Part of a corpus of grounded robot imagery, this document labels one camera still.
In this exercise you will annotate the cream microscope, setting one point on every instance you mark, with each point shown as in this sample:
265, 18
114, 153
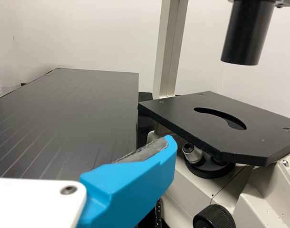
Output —
206, 123

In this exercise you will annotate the black platform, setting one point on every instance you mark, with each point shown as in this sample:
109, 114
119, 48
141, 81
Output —
64, 114

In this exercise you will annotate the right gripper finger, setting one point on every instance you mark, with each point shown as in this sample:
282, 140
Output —
130, 190

